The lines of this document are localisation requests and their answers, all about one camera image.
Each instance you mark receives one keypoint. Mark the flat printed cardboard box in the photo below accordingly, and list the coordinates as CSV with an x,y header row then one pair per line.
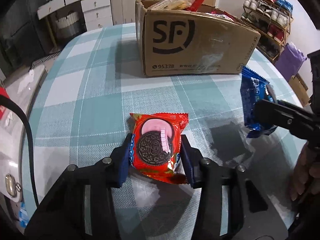
x,y
300,88

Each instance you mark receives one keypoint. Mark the rows of assorted sneakers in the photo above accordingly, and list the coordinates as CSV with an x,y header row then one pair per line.
x,y
267,12

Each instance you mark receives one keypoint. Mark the gold shoe rack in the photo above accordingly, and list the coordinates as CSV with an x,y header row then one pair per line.
x,y
287,30

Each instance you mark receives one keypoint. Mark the white drawer desk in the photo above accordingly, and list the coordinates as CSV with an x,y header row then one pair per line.
x,y
96,7

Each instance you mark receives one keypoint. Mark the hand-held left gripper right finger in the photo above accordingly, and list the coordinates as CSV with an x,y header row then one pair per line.
x,y
187,165

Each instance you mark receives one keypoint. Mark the brown cardboard box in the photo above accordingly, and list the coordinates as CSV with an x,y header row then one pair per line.
x,y
212,45

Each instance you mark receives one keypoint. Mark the red cream cookie packet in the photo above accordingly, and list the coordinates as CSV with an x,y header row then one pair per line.
x,y
155,145

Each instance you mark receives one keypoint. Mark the marble coffee table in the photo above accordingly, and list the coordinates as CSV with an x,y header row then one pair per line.
x,y
15,142

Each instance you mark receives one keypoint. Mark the silver keyring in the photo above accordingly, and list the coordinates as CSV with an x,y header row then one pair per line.
x,y
12,185

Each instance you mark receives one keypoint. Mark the cream suitcase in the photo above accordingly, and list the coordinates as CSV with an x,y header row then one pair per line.
x,y
122,2

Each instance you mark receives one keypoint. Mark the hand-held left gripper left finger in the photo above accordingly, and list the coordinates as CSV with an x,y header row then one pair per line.
x,y
123,165

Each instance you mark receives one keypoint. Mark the person's right hand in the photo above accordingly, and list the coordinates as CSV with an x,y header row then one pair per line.
x,y
303,177

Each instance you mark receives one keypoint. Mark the clear cracker packet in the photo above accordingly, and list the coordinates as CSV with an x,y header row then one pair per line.
x,y
172,3

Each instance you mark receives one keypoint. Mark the woven laundry basket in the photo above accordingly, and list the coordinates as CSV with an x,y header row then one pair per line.
x,y
67,25

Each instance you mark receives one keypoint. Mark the small blue packet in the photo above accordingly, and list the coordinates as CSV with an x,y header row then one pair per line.
x,y
23,215

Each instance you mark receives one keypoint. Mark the patterned rug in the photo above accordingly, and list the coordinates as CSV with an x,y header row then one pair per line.
x,y
45,59

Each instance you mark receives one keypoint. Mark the red small bag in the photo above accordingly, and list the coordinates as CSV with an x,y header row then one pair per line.
x,y
3,107

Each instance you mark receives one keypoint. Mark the red puffed chips bag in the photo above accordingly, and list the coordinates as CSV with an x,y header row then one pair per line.
x,y
196,3

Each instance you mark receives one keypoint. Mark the red white noodle snack packet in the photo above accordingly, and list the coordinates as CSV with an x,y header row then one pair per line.
x,y
223,15

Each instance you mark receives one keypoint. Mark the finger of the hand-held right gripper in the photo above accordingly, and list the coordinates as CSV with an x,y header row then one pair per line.
x,y
282,115

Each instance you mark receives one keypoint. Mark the purple bag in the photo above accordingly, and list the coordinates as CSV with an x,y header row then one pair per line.
x,y
290,60

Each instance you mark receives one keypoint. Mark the blue cookie packet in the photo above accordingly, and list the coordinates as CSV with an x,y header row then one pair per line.
x,y
250,95

